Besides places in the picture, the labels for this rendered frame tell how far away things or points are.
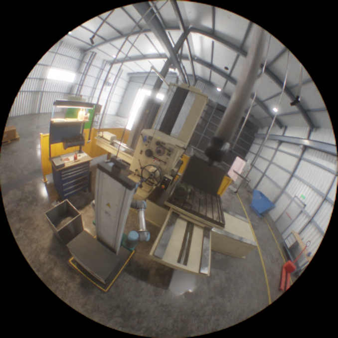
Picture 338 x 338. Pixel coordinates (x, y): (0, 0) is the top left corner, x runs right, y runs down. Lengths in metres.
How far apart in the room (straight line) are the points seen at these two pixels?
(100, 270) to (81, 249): 0.31
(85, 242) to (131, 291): 1.15
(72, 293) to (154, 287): 1.33
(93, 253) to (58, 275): 1.11
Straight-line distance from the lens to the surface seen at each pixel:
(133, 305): 2.27
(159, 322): 2.39
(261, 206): 7.41
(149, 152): 2.10
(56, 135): 2.71
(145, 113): 2.91
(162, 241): 1.86
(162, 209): 2.60
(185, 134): 2.60
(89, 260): 1.47
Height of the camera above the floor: 2.24
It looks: 22 degrees down
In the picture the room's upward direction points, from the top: 24 degrees clockwise
